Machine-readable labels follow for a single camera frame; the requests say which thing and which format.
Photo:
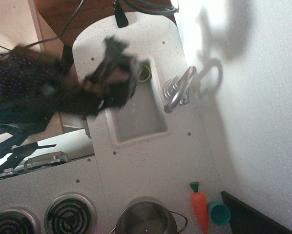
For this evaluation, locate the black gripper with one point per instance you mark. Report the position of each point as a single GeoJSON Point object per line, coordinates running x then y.
{"type": "Point", "coordinates": [113, 83]}

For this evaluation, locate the silver toy faucet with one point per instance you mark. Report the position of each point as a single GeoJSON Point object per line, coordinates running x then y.
{"type": "Point", "coordinates": [176, 90]}

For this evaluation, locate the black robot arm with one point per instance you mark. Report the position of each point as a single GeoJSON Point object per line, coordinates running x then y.
{"type": "Point", "coordinates": [36, 85]}

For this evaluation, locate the black clip on counter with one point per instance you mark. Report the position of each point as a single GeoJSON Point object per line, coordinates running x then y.
{"type": "Point", "coordinates": [120, 17]}

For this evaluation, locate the green plastic cup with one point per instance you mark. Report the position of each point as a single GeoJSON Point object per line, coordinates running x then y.
{"type": "Point", "coordinates": [145, 74]}

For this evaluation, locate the white toy sink basin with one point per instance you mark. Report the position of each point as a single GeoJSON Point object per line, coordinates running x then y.
{"type": "Point", "coordinates": [143, 117]}

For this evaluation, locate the silver knob on cabinet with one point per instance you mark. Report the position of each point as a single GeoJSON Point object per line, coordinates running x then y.
{"type": "Point", "coordinates": [85, 126]}

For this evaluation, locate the blue black clamp lower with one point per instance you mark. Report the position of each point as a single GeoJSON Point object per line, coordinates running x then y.
{"type": "Point", "coordinates": [19, 153]}

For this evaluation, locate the black stove burner middle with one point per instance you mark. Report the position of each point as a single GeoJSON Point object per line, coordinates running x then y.
{"type": "Point", "coordinates": [71, 213]}

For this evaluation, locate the black stove burner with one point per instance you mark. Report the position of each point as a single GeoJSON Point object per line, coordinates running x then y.
{"type": "Point", "coordinates": [19, 220]}
{"type": "Point", "coordinates": [71, 213]}

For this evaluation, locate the silver metal pot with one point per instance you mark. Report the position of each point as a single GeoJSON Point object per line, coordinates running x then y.
{"type": "Point", "coordinates": [149, 217]}

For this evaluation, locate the orange toy carrot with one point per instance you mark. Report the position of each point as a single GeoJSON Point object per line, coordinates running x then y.
{"type": "Point", "coordinates": [199, 205]}

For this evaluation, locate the teal plastic cup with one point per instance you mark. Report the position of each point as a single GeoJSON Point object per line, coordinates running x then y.
{"type": "Point", "coordinates": [219, 213]}

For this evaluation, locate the black stove burner left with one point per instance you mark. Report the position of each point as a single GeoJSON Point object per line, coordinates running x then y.
{"type": "Point", "coordinates": [19, 220]}

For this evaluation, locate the black board corner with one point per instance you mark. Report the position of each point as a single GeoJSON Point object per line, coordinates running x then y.
{"type": "Point", "coordinates": [247, 220]}

